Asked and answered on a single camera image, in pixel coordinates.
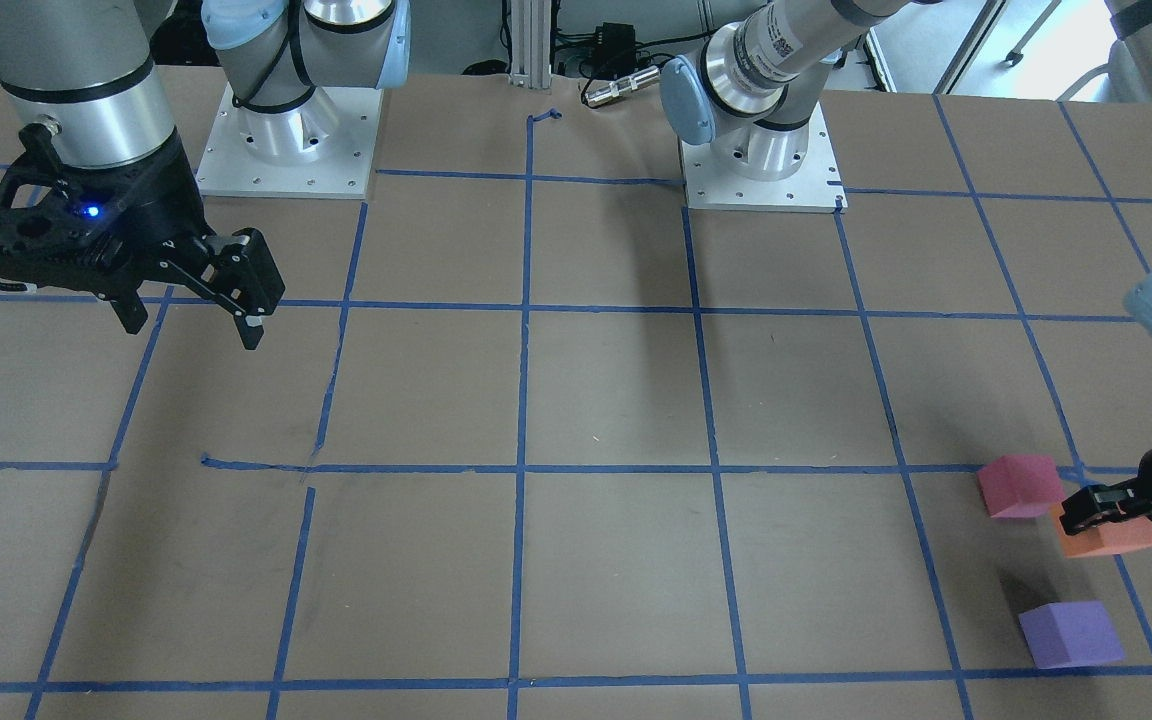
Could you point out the silver cable connector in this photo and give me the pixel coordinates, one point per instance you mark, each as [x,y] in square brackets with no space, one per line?
[619,89]

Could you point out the aluminium frame post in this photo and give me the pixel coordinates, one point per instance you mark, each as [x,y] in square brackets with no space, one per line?
[531,39]

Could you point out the purple foam block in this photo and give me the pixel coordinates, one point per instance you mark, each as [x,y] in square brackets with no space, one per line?
[1071,634]

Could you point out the pink foam block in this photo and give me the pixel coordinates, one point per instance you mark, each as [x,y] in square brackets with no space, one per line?
[1020,486]

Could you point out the orange foam block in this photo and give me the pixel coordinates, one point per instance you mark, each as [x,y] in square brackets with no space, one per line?
[1105,539]

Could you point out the brown paper table cover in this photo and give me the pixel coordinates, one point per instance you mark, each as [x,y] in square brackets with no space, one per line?
[529,437]

